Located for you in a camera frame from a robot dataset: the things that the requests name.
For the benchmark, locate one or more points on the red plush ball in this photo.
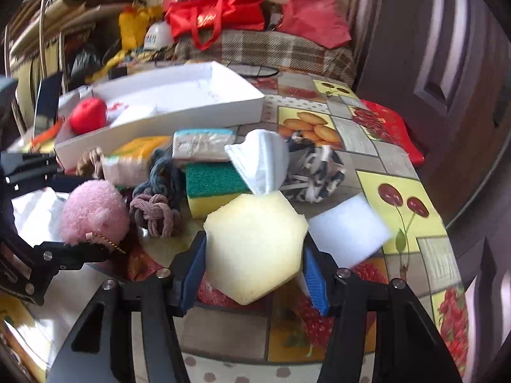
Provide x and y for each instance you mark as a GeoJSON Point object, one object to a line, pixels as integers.
{"type": "Point", "coordinates": [88, 115]}

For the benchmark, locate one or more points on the red nonwoven bag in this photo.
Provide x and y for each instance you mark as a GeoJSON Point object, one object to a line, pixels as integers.
{"type": "Point", "coordinates": [315, 12]}

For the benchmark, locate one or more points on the black plastic bag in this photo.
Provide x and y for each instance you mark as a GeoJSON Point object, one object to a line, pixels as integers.
{"type": "Point", "coordinates": [84, 62]}

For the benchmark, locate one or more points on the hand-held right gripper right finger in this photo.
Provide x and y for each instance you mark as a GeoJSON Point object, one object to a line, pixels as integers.
{"type": "Point", "coordinates": [315, 283]}

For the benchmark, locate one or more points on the white foam sheet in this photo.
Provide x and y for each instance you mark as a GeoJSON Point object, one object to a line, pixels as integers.
{"type": "Point", "coordinates": [347, 231]}

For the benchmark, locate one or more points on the yellow cloth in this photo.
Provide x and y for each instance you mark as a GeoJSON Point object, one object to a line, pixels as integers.
{"type": "Point", "coordinates": [113, 58]}

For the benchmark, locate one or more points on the red tote bag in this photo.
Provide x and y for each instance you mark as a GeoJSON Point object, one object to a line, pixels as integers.
{"type": "Point", "coordinates": [223, 12]}

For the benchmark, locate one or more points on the fruit print tablecloth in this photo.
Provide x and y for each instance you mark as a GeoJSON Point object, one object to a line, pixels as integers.
{"type": "Point", "coordinates": [371, 143]}

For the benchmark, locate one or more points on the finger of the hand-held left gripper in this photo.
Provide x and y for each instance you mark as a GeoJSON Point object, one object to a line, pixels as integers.
{"type": "Point", "coordinates": [36, 165]}
{"type": "Point", "coordinates": [68, 256]}

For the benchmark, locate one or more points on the plaid blanket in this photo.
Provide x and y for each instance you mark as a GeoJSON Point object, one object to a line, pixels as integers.
{"type": "Point", "coordinates": [279, 54]}

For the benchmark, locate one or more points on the pink plush ball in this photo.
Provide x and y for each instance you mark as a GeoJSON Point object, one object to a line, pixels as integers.
{"type": "Point", "coordinates": [94, 211]}

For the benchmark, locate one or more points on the hexagonal yellow sponge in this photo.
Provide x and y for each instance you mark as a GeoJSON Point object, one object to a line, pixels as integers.
{"type": "Point", "coordinates": [255, 247]}

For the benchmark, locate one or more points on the white sock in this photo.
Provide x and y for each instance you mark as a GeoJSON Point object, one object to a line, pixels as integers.
{"type": "Point", "coordinates": [261, 159]}

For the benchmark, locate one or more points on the black smartphone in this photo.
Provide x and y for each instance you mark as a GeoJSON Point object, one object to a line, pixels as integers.
{"type": "Point", "coordinates": [48, 99]}

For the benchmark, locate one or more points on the shelf with cardboard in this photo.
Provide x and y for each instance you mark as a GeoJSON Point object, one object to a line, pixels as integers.
{"type": "Point", "coordinates": [52, 12]}

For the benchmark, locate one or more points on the red patterned plastic bag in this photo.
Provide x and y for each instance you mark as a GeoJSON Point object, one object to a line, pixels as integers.
{"type": "Point", "coordinates": [395, 131]}

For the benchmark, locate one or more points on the green and yellow scouring sponge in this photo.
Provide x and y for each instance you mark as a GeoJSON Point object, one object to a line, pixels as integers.
{"type": "Point", "coordinates": [211, 185]}

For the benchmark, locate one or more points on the white helmet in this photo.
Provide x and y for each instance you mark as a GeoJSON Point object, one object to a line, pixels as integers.
{"type": "Point", "coordinates": [157, 36]}

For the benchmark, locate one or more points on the brown door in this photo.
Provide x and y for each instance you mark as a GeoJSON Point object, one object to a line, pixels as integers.
{"type": "Point", "coordinates": [435, 68]}

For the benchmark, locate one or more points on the yellow shopping bag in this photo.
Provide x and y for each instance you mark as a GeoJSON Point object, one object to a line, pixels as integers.
{"type": "Point", "coordinates": [133, 24]}

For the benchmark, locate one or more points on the yellow wrapped sponge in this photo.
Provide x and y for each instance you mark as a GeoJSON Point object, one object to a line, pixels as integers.
{"type": "Point", "coordinates": [131, 159]}

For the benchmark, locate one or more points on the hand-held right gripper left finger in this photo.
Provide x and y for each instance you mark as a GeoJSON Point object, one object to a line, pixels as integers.
{"type": "Point", "coordinates": [191, 275]}

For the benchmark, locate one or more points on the white cardboard tray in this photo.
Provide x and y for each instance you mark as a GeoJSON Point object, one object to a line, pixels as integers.
{"type": "Point", "coordinates": [223, 95]}

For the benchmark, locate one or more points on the teal tissue packet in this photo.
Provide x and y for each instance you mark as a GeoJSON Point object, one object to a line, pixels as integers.
{"type": "Point", "coordinates": [203, 143]}

